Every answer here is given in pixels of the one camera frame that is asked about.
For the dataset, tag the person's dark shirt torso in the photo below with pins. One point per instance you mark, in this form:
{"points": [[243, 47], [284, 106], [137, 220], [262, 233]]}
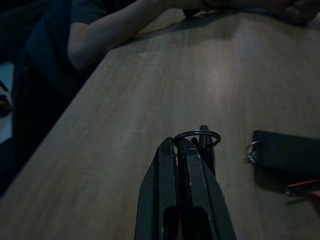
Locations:
{"points": [[47, 45]]}

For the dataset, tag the key with black head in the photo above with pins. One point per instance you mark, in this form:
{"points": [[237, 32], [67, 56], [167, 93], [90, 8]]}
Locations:
{"points": [[208, 150]]}

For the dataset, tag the person's left hand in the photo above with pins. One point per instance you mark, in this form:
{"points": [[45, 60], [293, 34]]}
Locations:
{"points": [[297, 11]]}

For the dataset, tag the person's right hand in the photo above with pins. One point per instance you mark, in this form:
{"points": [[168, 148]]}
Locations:
{"points": [[220, 4]]}

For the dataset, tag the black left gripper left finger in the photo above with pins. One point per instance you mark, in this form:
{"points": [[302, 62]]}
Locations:
{"points": [[160, 190]]}

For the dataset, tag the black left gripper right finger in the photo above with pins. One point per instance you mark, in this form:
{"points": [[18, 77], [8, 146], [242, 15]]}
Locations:
{"points": [[202, 200]]}

